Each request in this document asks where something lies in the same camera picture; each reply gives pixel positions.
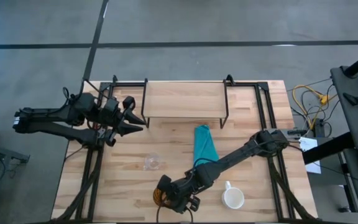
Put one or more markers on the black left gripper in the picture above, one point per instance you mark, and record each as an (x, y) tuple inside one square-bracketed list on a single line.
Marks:
[(109, 112)]

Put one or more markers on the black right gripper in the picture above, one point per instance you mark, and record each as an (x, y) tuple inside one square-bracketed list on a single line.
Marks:
[(183, 189)]

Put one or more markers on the amber faceted plastic cup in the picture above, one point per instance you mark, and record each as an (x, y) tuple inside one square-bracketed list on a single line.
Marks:
[(158, 197)]

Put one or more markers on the white ceramic mug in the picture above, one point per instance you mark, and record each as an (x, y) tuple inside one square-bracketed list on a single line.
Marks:
[(233, 199)]

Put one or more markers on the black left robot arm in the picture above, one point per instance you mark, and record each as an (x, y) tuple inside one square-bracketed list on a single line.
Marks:
[(42, 113)]

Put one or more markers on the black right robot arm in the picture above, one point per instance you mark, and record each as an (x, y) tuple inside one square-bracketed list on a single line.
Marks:
[(238, 152)]

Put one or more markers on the grey arm base box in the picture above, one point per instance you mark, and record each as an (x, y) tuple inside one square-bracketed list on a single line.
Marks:
[(291, 133)]

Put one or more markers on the wooden shelf with black legs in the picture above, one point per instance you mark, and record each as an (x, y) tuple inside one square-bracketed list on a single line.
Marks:
[(183, 99)]

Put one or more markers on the teal folded cloth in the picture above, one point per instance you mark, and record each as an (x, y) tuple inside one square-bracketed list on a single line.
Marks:
[(203, 141)]

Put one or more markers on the dark side stand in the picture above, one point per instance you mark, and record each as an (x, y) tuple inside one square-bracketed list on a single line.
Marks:
[(2, 149)]

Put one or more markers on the white paper sheet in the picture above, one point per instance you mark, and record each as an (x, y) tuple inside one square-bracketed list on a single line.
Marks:
[(309, 146)]

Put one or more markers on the black desk support bar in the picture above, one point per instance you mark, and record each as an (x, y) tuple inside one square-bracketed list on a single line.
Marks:
[(328, 147)]

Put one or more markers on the grey side desk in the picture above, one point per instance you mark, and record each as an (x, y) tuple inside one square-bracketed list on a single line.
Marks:
[(353, 124)]

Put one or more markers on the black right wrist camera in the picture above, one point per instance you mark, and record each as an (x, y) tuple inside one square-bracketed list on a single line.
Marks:
[(164, 183)]

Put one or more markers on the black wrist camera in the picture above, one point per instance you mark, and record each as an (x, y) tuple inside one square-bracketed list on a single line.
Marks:
[(128, 102), (164, 183)]

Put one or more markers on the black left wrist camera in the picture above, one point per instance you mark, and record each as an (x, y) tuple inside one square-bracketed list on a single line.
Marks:
[(128, 102)]

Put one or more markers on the black frame clamp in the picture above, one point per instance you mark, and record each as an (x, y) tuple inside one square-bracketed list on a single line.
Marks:
[(229, 79), (115, 78)]

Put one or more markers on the black metal table frame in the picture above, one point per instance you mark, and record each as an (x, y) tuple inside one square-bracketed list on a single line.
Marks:
[(247, 84)]

